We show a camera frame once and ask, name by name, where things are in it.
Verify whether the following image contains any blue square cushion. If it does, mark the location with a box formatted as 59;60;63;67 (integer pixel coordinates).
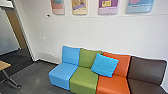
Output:
90;52;120;78

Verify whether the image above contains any green sofa seat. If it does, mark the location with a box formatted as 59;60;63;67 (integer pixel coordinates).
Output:
69;48;104;94

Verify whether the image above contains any blue sofa seat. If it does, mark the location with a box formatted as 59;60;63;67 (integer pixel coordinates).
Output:
48;45;82;91

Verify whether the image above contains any orange sofa seat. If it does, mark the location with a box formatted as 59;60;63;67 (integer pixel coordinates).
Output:
95;51;132;94

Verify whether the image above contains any long wooden table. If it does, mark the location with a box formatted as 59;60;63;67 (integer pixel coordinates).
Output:
0;59;13;72

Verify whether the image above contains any white low wall outlet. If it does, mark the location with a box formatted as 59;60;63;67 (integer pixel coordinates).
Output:
49;52;56;57

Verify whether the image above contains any yellow wall poster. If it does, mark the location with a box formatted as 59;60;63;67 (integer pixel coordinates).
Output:
71;0;89;15

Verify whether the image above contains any white wall switch plate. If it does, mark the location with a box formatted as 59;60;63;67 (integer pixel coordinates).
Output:
39;35;45;41

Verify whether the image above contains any pink wall poster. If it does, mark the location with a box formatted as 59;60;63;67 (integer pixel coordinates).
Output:
50;0;66;15

